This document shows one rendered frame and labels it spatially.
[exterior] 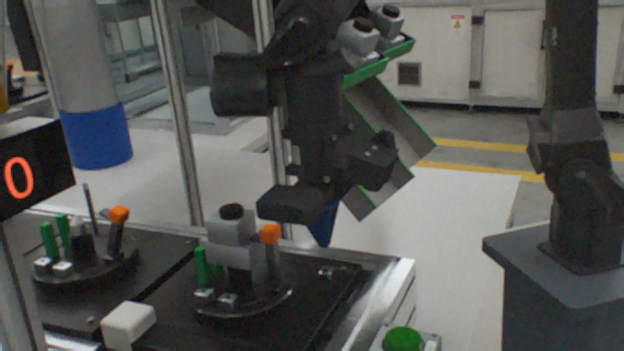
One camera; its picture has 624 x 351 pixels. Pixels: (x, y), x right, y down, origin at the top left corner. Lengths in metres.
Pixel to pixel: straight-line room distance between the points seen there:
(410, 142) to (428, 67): 3.72
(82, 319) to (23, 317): 0.11
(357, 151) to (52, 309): 0.46
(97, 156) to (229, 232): 0.96
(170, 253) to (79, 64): 0.78
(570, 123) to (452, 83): 4.21
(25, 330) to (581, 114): 0.59
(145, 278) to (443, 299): 0.44
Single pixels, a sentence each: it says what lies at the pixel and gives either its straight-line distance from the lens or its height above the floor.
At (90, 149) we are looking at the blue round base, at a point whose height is 0.92.
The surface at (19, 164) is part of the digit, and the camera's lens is 0.62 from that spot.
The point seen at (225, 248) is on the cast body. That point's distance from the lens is 0.73.
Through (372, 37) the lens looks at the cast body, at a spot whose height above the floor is 1.25.
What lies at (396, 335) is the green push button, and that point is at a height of 0.97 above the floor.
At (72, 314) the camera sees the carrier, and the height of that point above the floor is 0.97.
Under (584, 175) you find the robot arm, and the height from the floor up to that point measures 1.17.
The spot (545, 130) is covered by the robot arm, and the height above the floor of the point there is 1.20.
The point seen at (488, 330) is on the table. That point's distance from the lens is 0.90.
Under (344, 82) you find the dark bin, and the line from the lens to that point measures 0.83.
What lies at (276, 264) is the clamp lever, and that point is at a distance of 0.72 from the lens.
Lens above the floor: 1.39
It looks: 22 degrees down
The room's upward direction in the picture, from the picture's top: 5 degrees counter-clockwise
